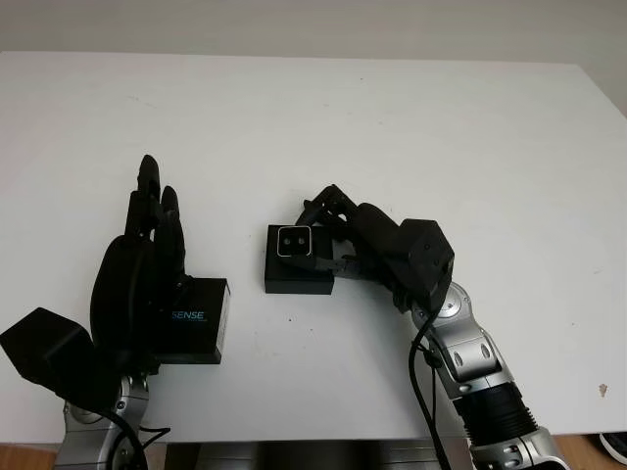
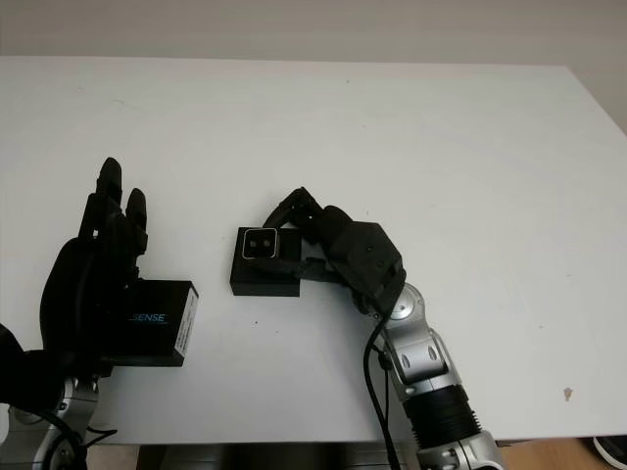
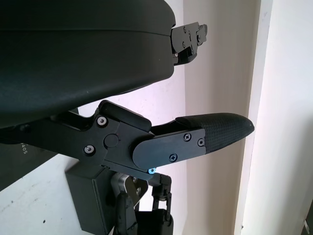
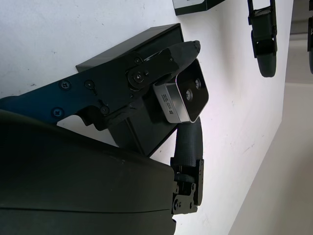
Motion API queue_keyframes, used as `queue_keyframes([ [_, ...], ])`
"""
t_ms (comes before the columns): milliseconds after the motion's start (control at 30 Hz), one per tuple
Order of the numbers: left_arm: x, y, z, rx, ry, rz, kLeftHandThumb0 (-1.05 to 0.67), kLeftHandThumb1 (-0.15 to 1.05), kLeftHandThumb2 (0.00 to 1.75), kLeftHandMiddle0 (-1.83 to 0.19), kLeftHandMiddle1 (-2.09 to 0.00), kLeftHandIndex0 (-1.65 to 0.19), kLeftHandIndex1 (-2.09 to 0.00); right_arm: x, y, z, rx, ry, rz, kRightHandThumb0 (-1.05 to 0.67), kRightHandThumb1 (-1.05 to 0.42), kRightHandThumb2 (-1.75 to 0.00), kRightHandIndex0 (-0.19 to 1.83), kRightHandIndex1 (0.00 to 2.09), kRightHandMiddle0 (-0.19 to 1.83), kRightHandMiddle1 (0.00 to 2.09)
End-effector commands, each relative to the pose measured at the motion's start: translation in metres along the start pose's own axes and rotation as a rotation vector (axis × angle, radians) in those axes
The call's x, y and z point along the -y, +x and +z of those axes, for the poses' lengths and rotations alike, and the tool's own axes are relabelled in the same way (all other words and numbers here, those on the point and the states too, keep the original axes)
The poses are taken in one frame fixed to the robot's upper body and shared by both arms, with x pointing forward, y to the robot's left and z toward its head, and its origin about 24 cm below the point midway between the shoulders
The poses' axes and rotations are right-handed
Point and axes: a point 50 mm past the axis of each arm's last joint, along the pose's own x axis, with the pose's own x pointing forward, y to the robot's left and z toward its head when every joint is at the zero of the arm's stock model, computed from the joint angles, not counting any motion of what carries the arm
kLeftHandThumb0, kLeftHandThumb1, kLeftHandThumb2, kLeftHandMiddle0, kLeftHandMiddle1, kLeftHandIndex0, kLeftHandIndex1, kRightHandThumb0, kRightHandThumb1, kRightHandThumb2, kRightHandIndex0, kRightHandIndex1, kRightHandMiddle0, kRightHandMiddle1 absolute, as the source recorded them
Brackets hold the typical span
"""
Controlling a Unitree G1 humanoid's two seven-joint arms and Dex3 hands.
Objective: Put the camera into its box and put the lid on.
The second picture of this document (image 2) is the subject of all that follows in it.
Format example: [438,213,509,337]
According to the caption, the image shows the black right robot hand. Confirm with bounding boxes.
[251,186,355,286]

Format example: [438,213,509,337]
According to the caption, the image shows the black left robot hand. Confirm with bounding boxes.
[40,157,151,379]

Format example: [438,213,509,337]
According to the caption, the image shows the small silver depth camera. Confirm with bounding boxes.
[240,227,281,261]

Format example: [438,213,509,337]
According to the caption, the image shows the black RealSense box lid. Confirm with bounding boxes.
[105,279,201,370]

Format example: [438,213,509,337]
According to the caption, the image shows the black foam-lined box base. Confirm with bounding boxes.
[227,225,302,299]

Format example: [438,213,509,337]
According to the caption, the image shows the dark grey robot torso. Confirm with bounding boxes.
[136,443,417,470]

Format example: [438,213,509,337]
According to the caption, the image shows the black and white shoe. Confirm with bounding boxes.
[592,434,627,465]

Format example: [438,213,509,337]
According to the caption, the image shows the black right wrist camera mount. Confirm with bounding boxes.
[324,220,409,312]

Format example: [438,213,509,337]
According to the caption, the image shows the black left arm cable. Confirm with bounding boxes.
[26,408,120,470]

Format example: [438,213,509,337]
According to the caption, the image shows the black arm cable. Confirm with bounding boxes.
[362,315,409,470]
[26,408,120,470]

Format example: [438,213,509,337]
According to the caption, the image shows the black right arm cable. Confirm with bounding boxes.
[362,315,409,470]

